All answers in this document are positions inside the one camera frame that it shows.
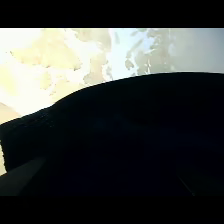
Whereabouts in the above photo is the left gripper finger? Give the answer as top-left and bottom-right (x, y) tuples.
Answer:
(0, 156), (46, 197)

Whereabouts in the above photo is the black garment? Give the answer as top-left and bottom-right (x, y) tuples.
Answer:
(0, 71), (224, 197)

